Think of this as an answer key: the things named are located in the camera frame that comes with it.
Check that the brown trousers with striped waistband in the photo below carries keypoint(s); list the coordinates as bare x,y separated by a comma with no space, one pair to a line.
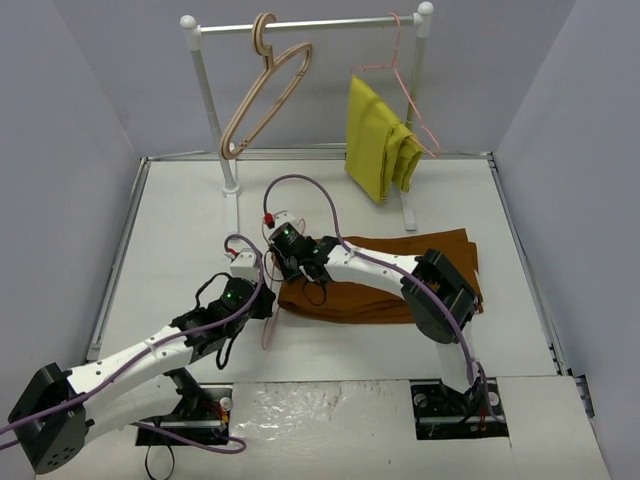
350,303

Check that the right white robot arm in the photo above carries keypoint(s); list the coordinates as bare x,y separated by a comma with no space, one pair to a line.
428,280

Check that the pink wire hanger holding trousers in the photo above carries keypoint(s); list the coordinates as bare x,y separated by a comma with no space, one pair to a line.
422,19

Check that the white and silver clothes rack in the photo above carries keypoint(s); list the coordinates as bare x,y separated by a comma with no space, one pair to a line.
193,33

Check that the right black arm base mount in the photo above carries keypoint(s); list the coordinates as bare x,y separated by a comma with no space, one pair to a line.
441,413

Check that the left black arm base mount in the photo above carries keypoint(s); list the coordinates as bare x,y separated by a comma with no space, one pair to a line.
205,421

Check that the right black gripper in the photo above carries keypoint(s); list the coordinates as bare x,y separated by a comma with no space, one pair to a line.
276,257

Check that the yellow-green folded trousers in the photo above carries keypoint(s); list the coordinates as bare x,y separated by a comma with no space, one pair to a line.
381,151

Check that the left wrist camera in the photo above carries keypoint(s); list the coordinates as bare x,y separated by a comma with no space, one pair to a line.
245,263

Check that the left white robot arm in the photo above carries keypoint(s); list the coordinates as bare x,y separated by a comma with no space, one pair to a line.
60,411

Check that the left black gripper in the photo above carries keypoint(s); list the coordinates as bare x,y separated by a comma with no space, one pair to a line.
265,302

